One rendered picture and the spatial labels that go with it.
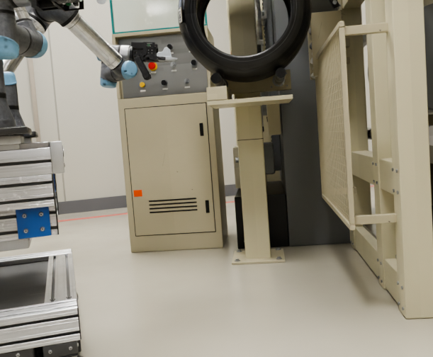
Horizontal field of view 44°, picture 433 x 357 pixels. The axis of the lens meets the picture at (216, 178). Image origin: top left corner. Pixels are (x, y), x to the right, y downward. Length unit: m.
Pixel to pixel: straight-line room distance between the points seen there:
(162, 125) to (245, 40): 0.72
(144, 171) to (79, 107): 2.33
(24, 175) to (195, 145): 1.64
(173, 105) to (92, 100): 2.36
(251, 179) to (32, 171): 1.41
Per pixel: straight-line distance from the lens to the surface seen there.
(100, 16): 5.49
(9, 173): 1.56
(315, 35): 2.67
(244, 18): 2.75
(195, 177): 3.07
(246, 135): 2.69
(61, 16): 2.27
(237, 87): 2.68
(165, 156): 3.09
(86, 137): 5.34
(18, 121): 2.08
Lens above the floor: 0.66
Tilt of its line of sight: 5 degrees down
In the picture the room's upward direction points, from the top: 4 degrees counter-clockwise
